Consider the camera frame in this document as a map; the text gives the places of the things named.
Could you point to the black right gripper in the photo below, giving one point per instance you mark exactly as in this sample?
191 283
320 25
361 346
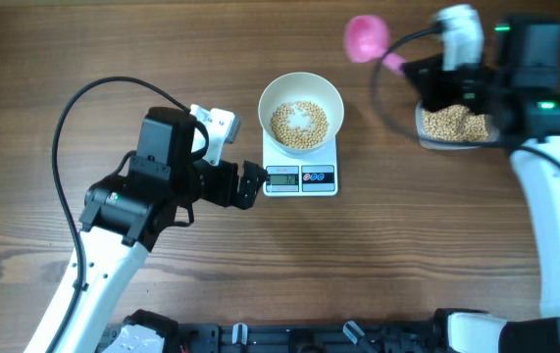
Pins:
431 84

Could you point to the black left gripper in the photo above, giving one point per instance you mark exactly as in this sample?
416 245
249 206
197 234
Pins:
225 195

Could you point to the pink plastic measuring scoop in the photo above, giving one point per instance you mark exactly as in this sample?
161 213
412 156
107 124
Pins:
366 39

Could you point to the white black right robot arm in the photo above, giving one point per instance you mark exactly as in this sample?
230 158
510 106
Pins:
520 94

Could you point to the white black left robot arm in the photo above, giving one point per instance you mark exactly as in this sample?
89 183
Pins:
177 161

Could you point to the white digital kitchen scale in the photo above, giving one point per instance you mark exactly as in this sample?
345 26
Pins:
313 174

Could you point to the soybeans in white bowl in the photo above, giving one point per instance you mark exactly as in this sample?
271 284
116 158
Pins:
300 124

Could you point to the white bowl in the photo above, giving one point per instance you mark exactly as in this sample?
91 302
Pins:
296 87

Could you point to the pile of soybeans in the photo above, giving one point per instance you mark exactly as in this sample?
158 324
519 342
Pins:
455 123

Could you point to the clear plastic bean container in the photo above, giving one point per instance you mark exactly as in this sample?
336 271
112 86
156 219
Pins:
434 144

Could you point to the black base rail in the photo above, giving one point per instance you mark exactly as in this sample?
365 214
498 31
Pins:
212 338

